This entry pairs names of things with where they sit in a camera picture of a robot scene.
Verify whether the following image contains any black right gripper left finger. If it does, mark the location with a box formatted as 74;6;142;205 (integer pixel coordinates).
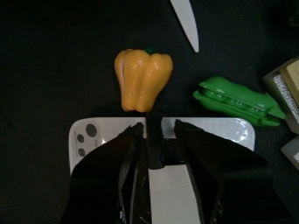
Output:
58;122;152;224

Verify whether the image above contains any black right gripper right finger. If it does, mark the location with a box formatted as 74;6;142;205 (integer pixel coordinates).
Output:
172;118;294;224

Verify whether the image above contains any white plastic cutting board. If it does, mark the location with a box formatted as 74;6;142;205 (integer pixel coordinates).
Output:
68;116;257;177

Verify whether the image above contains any green toy pea pod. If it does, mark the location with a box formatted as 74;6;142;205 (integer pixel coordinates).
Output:
190;75;286;128

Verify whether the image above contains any yellow toy bell pepper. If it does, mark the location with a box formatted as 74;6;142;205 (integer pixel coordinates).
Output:
113;48;173;114

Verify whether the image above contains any white knife blade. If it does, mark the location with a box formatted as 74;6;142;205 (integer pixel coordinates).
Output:
169;0;201;53

